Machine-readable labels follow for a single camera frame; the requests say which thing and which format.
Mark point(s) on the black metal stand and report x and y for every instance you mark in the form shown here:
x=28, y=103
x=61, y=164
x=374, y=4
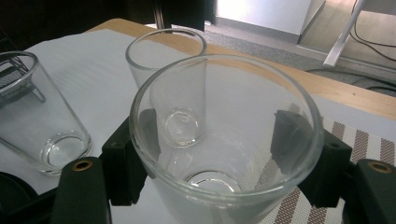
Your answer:
x=162, y=14

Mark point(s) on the white partition panel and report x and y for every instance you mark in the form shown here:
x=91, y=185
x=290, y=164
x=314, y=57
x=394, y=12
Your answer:
x=264, y=15

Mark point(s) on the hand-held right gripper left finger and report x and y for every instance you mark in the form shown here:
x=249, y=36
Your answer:
x=121, y=174

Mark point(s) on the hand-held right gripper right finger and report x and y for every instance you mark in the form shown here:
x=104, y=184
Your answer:
x=330, y=174

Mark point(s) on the striped woven placemat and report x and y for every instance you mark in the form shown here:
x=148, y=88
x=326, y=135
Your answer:
x=361, y=146

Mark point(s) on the white table cloth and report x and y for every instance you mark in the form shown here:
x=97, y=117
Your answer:
x=93, y=77

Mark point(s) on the clear drinking glass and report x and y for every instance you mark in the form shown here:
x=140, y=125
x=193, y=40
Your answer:
x=146, y=53
x=236, y=149
x=46, y=140

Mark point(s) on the white desk frame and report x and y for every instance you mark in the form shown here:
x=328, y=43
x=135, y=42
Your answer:
x=339, y=46

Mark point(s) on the black curtain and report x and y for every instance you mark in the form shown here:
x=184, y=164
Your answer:
x=62, y=18

